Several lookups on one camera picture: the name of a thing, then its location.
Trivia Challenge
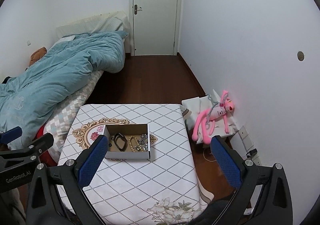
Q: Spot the white power strip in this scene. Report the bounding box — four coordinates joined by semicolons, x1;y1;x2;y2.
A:
238;125;261;165

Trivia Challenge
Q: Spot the red bedding under mattress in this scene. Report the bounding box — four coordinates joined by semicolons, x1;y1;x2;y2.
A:
33;125;57;167

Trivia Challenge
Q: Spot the teal duvet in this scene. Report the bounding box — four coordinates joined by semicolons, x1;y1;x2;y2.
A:
1;31;127;150

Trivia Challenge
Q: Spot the checkered bed sheet mattress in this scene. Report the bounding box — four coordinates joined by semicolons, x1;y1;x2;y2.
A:
43;70;103;162

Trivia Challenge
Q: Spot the white cardboard box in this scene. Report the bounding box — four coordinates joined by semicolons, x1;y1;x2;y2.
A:
103;124;151;160

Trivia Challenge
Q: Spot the pink panther plush toy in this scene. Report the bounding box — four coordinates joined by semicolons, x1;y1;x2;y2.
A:
191;90;235;145

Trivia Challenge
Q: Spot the white side box stand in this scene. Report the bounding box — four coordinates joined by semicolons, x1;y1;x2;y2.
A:
181;90;239;145

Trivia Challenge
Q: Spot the patterned white tablecloth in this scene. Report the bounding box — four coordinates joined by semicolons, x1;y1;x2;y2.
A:
59;104;214;224

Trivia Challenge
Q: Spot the brown plush item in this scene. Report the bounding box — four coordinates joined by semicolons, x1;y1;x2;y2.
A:
29;47;47;66

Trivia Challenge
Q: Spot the white door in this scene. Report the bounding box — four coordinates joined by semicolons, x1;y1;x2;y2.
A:
129;0;181;56

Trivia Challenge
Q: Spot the silver chain bracelet in box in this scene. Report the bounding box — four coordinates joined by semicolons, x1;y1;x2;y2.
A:
137;133;149;151

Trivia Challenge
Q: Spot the brass door handle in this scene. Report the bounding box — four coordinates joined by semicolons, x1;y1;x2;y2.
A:
134;5;142;15

